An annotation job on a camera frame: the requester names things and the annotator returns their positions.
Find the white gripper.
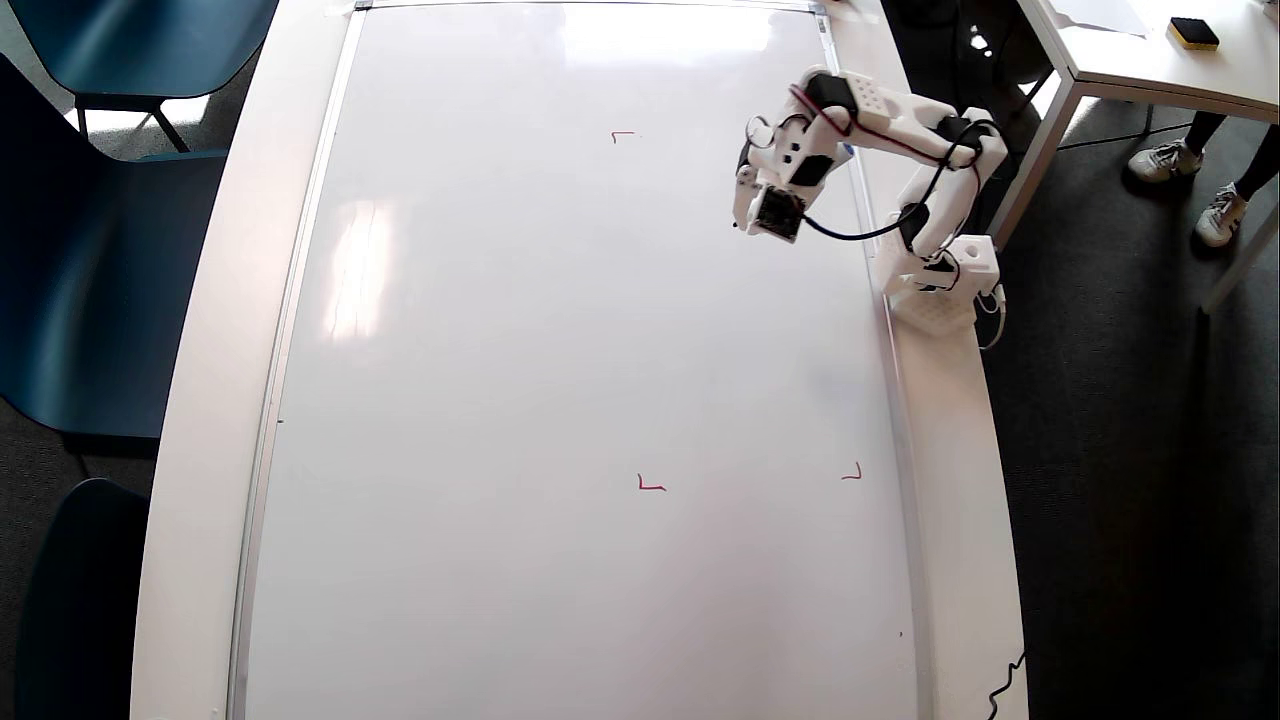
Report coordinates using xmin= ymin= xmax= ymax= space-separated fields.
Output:
xmin=735 ymin=105 xmax=856 ymax=236

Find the large white whiteboard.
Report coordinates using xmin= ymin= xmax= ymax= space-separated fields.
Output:
xmin=225 ymin=0 xmax=936 ymax=720

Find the white paper sheet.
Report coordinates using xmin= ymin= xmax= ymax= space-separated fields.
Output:
xmin=1045 ymin=0 xmax=1151 ymax=37

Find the white side table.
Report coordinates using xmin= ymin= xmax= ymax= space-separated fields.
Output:
xmin=985 ymin=0 xmax=1280 ymax=316

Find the white sneaker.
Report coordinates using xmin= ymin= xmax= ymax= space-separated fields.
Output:
xmin=1128 ymin=140 xmax=1204 ymax=184
xmin=1195 ymin=183 xmax=1249 ymax=248

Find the black trouser leg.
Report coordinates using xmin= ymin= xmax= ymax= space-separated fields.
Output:
xmin=1235 ymin=125 xmax=1280 ymax=201
xmin=1185 ymin=110 xmax=1229 ymax=156

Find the black yellow eraser sponge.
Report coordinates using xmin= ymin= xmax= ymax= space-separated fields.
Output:
xmin=1167 ymin=16 xmax=1221 ymax=52

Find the dark blue chair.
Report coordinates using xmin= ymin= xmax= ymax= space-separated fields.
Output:
xmin=0 ymin=55 xmax=229 ymax=441
xmin=5 ymin=0 xmax=281 ymax=153
xmin=15 ymin=478 xmax=151 ymax=720

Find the small wrist camera board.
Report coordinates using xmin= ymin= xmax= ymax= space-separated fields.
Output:
xmin=755 ymin=187 xmax=807 ymax=244

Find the black camera cable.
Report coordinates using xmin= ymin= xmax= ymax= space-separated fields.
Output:
xmin=800 ymin=118 xmax=1001 ymax=243

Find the white cable at robot base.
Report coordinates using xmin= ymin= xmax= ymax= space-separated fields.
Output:
xmin=975 ymin=285 xmax=1007 ymax=351

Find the black floor cable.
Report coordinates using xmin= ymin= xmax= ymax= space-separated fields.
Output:
xmin=1058 ymin=105 xmax=1196 ymax=153

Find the black cable on table edge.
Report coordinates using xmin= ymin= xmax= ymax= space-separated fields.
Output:
xmin=985 ymin=650 xmax=1028 ymax=720

